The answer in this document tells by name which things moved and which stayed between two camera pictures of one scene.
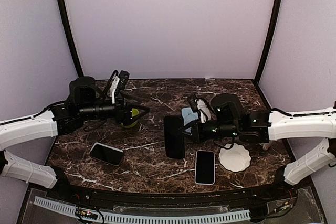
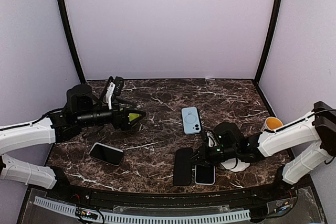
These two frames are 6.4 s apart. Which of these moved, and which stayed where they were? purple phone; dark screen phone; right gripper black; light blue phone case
Moved: right gripper black
Stayed: light blue phone case; purple phone; dark screen phone
